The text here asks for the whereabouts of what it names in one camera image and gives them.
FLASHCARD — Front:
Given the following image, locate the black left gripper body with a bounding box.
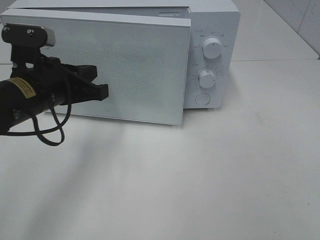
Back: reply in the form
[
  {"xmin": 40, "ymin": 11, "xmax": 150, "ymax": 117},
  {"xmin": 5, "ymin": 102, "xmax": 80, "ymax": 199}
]
[{"xmin": 0, "ymin": 45, "xmax": 72, "ymax": 135}]

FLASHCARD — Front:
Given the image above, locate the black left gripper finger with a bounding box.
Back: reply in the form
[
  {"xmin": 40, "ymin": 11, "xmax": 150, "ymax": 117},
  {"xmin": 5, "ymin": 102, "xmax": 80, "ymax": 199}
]
[
  {"xmin": 63, "ymin": 64, "xmax": 98, "ymax": 85},
  {"xmin": 71, "ymin": 84, "xmax": 109, "ymax": 104}
]

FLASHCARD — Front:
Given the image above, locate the white microwave door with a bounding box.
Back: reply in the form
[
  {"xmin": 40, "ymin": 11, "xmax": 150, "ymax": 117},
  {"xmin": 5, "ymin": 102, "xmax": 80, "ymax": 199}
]
[{"xmin": 1, "ymin": 8, "xmax": 191, "ymax": 125}]

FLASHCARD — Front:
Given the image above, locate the round white door button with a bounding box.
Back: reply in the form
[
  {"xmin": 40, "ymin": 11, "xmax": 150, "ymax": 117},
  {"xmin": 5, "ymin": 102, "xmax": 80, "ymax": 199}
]
[{"xmin": 195, "ymin": 93, "xmax": 211, "ymax": 106}]

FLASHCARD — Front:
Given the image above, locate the white timer knob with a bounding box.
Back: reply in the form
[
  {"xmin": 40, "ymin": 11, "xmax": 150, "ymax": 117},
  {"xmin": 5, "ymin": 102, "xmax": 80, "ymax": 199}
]
[{"xmin": 198, "ymin": 70, "xmax": 216, "ymax": 89}]

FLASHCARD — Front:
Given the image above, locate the white microwave oven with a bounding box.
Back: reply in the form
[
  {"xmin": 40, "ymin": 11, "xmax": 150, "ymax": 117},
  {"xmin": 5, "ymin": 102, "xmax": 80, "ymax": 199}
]
[{"xmin": 0, "ymin": 0, "xmax": 241, "ymax": 109}]

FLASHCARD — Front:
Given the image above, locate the upper white power knob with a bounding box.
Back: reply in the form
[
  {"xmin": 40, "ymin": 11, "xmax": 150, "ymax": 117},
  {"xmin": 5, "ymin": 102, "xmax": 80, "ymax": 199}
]
[{"xmin": 202, "ymin": 36, "xmax": 222, "ymax": 60}]

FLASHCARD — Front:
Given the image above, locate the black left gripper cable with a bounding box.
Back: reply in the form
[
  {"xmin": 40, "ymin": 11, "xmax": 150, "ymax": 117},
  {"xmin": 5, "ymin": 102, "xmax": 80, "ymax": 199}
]
[{"xmin": 4, "ymin": 57, "xmax": 73, "ymax": 147}]

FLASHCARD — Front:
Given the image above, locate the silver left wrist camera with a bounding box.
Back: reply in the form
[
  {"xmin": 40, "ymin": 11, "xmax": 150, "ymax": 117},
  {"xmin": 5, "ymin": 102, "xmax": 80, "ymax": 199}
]
[{"xmin": 1, "ymin": 23, "xmax": 56, "ymax": 48}]

